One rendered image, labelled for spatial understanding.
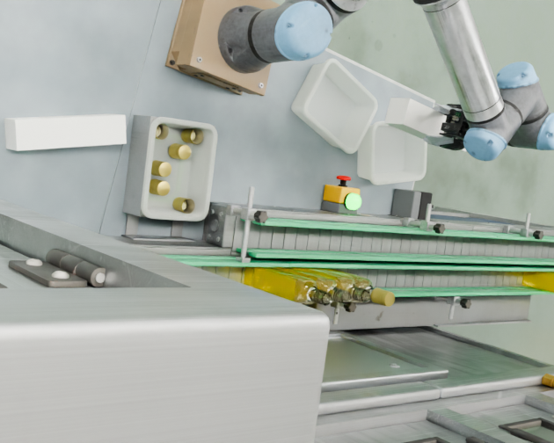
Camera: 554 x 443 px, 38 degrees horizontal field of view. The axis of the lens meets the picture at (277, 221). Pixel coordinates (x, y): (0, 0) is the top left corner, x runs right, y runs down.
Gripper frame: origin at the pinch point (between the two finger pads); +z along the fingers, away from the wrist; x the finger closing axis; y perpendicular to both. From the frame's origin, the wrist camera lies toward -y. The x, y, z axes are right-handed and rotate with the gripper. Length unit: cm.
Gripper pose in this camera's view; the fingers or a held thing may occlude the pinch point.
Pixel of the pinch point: (433, 125)
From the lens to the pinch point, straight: 197.3
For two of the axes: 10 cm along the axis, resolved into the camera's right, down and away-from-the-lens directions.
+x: -2.5, 9.7, -0.1
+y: -7.4, -2.0, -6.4
